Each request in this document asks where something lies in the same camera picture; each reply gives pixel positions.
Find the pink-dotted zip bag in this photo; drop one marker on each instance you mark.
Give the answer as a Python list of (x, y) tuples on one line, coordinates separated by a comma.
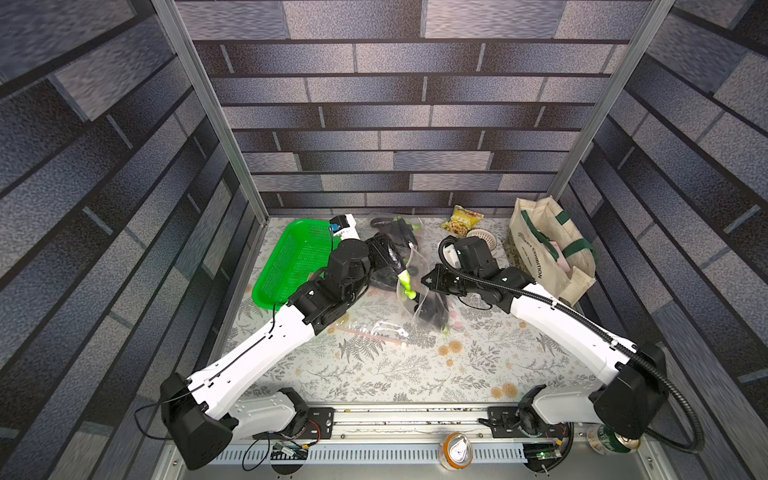
[(379, 330), (429, 309)]

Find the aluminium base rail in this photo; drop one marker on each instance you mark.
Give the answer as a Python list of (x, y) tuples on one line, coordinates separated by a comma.
[(390, 441)]

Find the large eggplant front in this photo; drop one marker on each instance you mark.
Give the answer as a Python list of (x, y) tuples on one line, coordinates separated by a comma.
[(408, 233)]

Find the clear pink-dotted zip-top bag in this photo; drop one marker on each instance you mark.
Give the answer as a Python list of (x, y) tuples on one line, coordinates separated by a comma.
[(394, 233)]

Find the floral patterned table mat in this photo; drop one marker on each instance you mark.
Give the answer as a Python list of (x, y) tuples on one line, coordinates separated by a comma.
[(485, 355)]

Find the yellow snack packet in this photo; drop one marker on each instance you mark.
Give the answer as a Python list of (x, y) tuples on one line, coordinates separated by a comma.
[(461, 221)]

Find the small eggplant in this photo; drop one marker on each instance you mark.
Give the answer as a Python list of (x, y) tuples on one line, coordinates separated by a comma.
[(404, 279)]

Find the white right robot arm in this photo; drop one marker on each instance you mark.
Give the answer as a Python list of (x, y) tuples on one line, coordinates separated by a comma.
[(623, 396)]

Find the small patterned bowl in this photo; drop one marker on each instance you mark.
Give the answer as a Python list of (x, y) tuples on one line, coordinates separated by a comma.
[(484, 235)]

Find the green plastic basket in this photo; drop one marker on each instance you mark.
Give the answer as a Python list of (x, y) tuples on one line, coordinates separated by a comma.
[(303, 248)]

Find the aluminium frame post right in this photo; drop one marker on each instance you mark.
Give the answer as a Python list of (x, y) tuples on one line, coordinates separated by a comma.
[(647, 30)]

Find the tape roll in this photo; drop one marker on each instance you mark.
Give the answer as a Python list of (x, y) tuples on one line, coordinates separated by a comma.
[(456, 452)]

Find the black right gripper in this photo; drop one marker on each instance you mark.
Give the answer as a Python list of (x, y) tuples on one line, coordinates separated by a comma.
[(441, 282)]

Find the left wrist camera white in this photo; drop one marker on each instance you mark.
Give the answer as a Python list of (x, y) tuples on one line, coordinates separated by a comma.
[(344, 227)]

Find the aluminium frame post left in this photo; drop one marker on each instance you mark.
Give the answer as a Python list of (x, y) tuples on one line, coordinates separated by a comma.
[(172, 23)]

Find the aluminium frame post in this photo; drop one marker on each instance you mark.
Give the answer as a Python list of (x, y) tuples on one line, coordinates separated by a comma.
[(647, 30), (172, 23)]

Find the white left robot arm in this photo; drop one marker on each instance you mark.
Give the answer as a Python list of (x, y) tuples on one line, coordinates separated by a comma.
[(200, 412)]

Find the eggplant with stem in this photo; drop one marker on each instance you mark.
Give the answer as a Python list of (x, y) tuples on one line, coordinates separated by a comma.
[(381, 223)]

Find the beige tote bag green handles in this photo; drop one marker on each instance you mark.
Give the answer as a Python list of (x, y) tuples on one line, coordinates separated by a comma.
[(550, 245)]

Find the green drink can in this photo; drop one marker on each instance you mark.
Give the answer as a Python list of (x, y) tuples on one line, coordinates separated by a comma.
[(605, 441)]

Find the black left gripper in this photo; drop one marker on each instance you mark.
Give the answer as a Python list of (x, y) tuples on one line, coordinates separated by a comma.
[(380, 256)]

